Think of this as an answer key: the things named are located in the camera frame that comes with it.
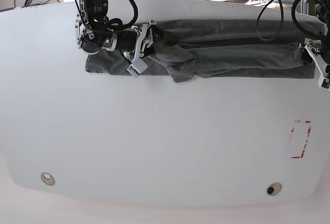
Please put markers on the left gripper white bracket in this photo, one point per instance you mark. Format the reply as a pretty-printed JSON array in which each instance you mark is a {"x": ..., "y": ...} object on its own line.
[{"x": 312, "y": 53}]

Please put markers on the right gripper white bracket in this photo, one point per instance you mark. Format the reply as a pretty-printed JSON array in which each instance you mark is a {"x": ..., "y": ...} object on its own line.
[{"x": 132, "y": 42}]

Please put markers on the grey T-shirt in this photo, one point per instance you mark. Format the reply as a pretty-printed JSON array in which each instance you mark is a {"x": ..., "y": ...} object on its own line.
[{"x": 228, "y": 48}]

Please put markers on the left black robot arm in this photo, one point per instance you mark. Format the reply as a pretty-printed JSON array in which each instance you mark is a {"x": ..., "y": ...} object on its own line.
[{"x": 322, "y": 12}]

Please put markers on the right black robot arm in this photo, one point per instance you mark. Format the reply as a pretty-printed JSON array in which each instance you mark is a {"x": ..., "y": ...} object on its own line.
[{"x": 96, "y": 31}]

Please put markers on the red tape rectangle marking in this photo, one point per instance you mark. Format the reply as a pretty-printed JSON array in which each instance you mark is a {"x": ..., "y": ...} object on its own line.
[{"x": 298, "y": 139}]

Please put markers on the right round table grommet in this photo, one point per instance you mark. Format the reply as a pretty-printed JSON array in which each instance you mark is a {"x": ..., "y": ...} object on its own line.
[{"x": 273, "y": 189}]

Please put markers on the round table grommet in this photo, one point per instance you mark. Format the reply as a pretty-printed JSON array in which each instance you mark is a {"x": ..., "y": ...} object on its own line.
[
  {"x": 48, "y": 179},
  {"x": 273, "y": 189}
]

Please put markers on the left round table grommet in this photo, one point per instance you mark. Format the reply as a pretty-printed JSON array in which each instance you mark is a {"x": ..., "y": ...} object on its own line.
[{"x": 48, "y": 179}]

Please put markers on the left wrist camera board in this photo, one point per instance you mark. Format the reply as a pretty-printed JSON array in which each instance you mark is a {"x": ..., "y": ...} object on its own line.
[{"x": 323, "y": 82}]

